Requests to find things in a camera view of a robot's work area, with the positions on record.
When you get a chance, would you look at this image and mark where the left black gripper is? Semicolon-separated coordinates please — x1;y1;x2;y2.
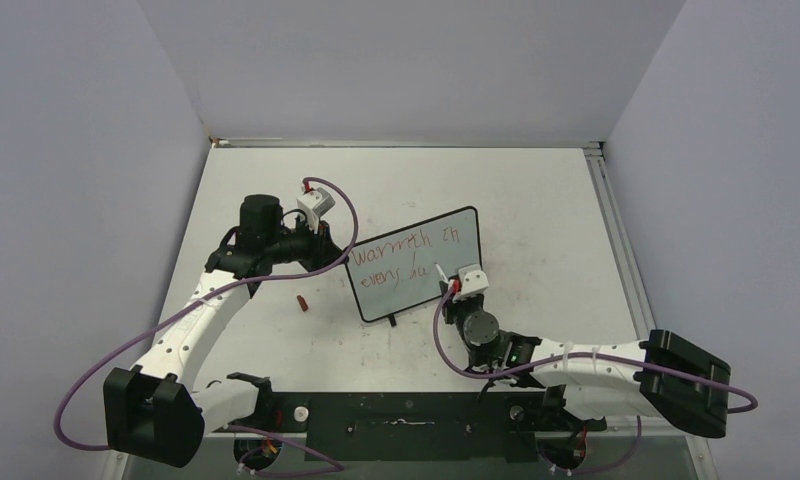
265;214;348;275

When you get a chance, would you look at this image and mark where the white whiteboard marker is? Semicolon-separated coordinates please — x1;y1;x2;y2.
435;263;452;286

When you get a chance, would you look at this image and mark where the black framed whiteboard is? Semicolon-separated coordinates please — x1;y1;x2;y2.
346;206;482;323

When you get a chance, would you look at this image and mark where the red marker cap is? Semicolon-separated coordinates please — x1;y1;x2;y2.
297;295;309;312

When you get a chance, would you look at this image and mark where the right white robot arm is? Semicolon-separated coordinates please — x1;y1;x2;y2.
433;279;731;438

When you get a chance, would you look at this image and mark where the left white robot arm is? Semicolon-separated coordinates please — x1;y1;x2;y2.
103;186;349;467

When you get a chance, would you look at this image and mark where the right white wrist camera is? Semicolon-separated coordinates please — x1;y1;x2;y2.
450;264;489;303

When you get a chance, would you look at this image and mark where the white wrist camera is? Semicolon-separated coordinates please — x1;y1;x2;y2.
297;187;336;233
450;264;489;303

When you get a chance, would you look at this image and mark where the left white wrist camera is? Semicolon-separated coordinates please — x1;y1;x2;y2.
297;187;336;233

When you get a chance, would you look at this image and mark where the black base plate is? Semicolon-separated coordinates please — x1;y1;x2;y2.
260;392;568;462

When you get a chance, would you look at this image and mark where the aluminium rail frame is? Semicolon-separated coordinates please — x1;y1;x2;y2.
111;137;713;465

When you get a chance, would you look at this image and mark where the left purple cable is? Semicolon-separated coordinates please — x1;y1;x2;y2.
54;176;362;452

